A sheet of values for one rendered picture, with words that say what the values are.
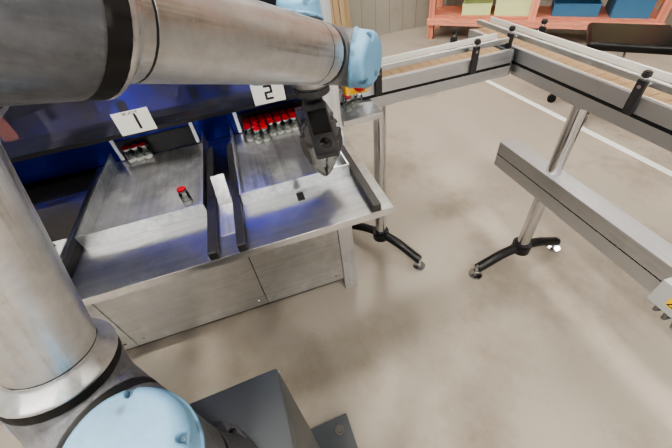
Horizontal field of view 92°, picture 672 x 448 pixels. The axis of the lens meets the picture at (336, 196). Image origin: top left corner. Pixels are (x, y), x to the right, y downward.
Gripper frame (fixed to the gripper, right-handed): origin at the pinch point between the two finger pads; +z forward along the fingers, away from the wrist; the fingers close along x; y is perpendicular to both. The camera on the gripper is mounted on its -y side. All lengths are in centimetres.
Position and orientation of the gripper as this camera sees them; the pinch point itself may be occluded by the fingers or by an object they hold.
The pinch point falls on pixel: (326, 172)
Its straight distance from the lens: 75.4
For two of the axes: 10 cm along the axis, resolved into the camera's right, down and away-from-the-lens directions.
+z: 1.0, 7.5, 6.5
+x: -9.5, 2.7, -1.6
